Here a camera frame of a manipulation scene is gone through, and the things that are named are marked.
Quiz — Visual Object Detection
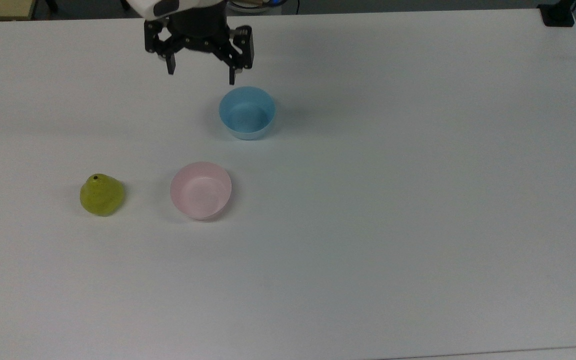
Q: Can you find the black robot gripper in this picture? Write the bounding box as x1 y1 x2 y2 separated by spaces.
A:
143 1 255 86

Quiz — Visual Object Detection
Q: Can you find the green pear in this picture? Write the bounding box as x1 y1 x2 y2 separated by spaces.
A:
79 173 126 217

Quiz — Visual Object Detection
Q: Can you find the light blue plastic bowl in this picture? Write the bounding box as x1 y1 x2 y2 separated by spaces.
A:
218 85 277 141

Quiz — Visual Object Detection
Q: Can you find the pink plastic bowl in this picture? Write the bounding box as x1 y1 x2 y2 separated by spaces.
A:
169 161 233 221

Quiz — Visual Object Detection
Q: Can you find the black table clamp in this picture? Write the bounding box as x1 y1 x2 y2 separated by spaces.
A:
537 0 576 28

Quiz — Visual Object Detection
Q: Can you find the adjoining white table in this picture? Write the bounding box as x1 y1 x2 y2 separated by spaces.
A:
378 345 576 360

